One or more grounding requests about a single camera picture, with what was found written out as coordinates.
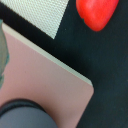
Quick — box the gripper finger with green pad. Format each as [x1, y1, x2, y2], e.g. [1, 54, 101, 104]
[0, 19, 9, 88]

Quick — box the grey toy frying pan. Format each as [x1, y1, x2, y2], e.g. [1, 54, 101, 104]
[0, 99, 58, 128]

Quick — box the red toy tomato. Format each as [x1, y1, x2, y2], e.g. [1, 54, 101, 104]
[76, 0, 119, 31]

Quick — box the beige woven placemat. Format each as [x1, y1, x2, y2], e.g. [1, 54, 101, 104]
[0, 0, 69, 39]

